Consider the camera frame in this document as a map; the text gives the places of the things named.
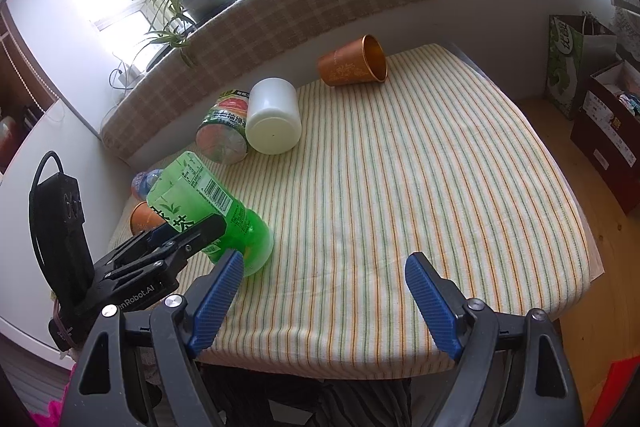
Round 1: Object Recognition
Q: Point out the dark red cardboard box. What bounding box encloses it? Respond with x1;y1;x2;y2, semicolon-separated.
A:
570;59;640;215

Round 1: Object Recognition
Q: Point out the small orange cup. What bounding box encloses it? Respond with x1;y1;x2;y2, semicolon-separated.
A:
130;202;168;236

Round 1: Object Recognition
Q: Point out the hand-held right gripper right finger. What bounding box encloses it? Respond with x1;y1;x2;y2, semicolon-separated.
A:
405;252;586;427

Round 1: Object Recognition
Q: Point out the green plastic bottle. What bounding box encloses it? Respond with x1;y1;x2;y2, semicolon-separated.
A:
146;151;275;278

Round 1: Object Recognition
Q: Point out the striped tablecloth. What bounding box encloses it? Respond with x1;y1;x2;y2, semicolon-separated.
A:
107;43;598;380

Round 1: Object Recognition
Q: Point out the copper metal cup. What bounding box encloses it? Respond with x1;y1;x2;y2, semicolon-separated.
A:
317;34;388;86

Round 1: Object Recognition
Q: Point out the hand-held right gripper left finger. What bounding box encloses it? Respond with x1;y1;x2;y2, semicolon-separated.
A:
59;251;245;427

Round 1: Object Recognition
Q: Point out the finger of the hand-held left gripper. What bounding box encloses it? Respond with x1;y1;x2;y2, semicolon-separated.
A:
106;214;227;294
95;224;177;279

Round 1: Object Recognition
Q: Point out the jar with green orange label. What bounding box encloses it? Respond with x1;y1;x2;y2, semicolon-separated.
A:
195;89;251;165

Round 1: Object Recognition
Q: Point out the white charger with cable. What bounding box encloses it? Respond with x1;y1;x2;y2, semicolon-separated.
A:
109;52;147;94

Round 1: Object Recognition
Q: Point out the wooden shelf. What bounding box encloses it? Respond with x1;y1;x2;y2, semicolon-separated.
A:
0;2;56;172

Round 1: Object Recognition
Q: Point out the clear bottle with blue label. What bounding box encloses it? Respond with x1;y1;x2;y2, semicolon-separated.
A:
131;168;166;201

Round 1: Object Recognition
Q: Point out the white plastic cup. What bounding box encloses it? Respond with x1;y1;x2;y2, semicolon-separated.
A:
245;78;302;155

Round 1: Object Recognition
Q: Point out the green white shopping bag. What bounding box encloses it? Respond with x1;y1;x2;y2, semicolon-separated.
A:
545;13;618;120

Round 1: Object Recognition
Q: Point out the pink fluffy item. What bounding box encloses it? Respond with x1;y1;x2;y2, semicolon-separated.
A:
27;399;66;427

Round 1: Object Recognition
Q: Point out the checked brown cloth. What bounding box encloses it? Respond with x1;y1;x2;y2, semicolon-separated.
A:
100;0;449;168

